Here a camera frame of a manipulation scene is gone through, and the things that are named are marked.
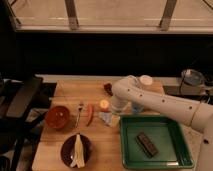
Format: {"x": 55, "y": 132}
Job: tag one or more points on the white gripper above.
{"x": 118, "y": 107}

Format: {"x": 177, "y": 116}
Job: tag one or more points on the light blue towel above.
{"x": 109, "y": 119}

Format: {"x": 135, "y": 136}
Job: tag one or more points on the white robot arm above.
{"x": 191, "y": 113}

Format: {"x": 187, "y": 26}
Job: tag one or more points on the small orange fruit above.
{"x": 104, "y": 105}

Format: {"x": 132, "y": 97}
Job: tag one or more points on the dark grape bunch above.
{"x": 108, "y": 89}

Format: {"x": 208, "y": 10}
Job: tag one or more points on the metal fork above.
{"x": 80, "y": 108}

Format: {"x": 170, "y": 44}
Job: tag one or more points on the green plastic tray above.
{"x": 164, "y": 133}

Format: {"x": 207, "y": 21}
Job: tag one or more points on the dark chocolate bar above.
{"x": 146, "y": 144}

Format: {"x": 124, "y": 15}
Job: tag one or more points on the red bowl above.
{"x": 57, "y": 117}

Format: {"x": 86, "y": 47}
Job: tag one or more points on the dark purple plate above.
{"x": 67, "y": 149}

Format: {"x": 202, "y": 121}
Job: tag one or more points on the round metal dish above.
{"x": 192, "y": 77}

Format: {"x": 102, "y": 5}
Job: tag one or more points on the black chair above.
{"x": 26, "y": 110}

